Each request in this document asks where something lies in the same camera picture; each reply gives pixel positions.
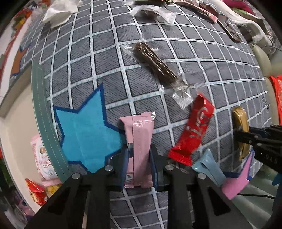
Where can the long red snack bar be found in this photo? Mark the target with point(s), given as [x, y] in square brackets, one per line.
[195, 129]

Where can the light blue snack packet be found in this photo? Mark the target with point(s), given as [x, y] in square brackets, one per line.
[207, 165]

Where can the clear wrapped chocolate stick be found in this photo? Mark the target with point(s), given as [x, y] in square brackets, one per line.
[172, 81]

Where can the white tray box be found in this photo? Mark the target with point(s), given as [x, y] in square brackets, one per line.
[25, 113]

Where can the grey checkered mat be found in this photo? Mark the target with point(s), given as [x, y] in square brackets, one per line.
[85, 57]

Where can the pink wafer packet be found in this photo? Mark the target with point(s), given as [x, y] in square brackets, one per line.
[139, 130]

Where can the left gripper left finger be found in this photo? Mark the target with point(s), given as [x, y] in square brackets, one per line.
[120, 163]

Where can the clear wrapped dark candy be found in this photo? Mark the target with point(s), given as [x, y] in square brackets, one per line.
[168, 16]

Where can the pink white snack packet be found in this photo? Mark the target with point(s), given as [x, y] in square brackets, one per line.
[43, 164]

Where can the gold snack bar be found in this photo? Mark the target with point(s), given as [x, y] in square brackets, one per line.
[240, 123]

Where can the white crumpled tissue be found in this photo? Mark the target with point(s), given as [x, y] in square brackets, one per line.
[61, 11]

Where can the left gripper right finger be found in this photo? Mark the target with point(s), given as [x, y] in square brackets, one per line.
[158, 163]

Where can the pink long snack packet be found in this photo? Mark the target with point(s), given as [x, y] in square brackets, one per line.
[195, 5]

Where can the yellow rice cracker packet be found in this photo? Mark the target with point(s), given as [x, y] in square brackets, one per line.
[50, 190]

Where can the red round-logo snack bag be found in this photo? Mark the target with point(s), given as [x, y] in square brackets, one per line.
[37, 192]

